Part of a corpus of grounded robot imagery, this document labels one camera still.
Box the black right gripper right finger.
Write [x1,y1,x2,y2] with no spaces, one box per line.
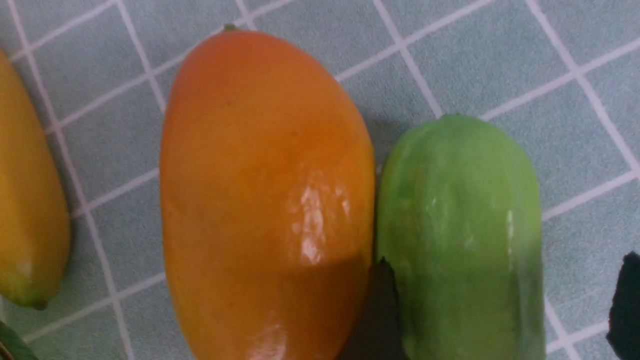
[606,251,640,360]

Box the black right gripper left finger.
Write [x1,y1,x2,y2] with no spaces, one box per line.
[337,259,407,360]

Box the light green cucumber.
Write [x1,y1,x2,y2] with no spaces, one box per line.
[375,113,546,360]

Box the yellow banana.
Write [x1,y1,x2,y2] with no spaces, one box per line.
[0,53,71,310]

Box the orange mango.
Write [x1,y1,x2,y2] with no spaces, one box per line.
[158,24,377,360]

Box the green checkered tablecloth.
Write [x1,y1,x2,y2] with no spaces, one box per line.
[1,0,640,360]

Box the green leaf-shaped glass plate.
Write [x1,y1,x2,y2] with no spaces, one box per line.
[0,321,38,360]

